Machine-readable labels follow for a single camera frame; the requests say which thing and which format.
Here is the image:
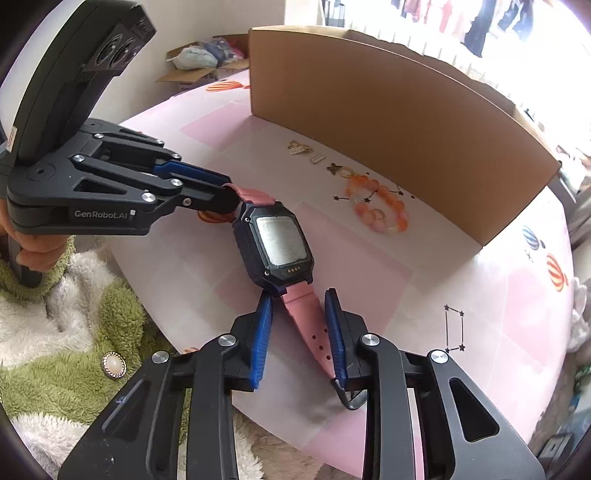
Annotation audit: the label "pink printed tablecloth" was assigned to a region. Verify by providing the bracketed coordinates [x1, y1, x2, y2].
[106, 82, 579, 479]

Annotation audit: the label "orange bead bracelet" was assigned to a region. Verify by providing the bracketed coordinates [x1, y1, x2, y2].
[346, 174, 411, 235]

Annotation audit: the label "large cardboard box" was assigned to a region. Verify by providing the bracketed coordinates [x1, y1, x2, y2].
[248, 25, 562, 248]

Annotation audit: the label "pink strap smartwatch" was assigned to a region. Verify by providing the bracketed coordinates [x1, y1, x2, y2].
[198, 184, 343, 382]

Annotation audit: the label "pale crumpled plastic bag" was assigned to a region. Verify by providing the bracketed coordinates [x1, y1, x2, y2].
[177, 46, 219, 71]

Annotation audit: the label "person's left hand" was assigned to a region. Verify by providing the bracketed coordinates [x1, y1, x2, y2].
[0, 199, 66, 274]

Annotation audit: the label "row of hanging clothes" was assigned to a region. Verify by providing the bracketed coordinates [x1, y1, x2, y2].
[390, 0, 555, 58]

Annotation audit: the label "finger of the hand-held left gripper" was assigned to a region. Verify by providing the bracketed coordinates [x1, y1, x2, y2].
[74, 117, 232, 186]
[68, 156, 243, 216]

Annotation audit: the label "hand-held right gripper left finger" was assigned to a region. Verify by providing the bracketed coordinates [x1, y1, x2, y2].
[58, 292, 278, 480]

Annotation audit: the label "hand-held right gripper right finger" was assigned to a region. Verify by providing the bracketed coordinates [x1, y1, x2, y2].
[323, 288, 548, 480]

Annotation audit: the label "open cardboard box with bags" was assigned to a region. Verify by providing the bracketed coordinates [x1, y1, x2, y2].
[156, 34, 251, 92]

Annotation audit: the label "person's left forearm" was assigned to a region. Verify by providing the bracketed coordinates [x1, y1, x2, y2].
[0, 240, 77, 308]

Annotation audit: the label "green white fluffy garment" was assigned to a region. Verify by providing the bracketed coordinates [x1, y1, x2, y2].
[0, 254, 319, 480]

